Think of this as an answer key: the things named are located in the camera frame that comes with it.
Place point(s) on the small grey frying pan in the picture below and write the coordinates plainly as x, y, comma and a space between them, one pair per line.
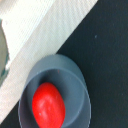
66, 76

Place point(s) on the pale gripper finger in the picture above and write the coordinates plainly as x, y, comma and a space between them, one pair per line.
4, 56

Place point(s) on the red toy tomato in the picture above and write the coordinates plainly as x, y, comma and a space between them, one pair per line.
48, 106

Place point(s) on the beige woven placemat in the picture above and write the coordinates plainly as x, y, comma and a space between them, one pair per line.
34, 29

